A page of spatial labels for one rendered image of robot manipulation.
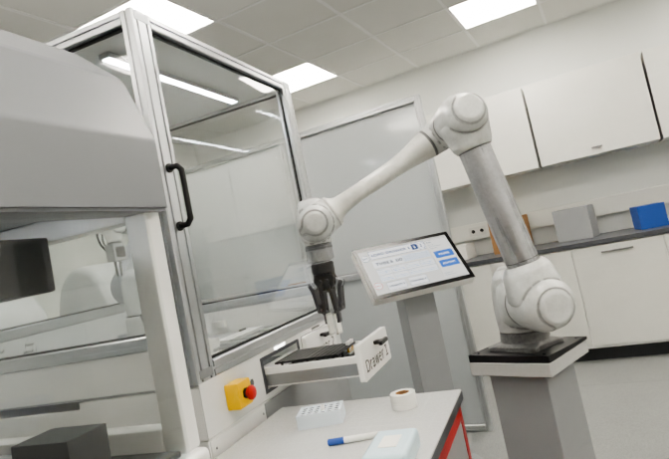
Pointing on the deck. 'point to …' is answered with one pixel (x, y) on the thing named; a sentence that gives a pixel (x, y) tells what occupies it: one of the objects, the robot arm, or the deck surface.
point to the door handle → (183, 194)
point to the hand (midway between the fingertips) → (334, 323)
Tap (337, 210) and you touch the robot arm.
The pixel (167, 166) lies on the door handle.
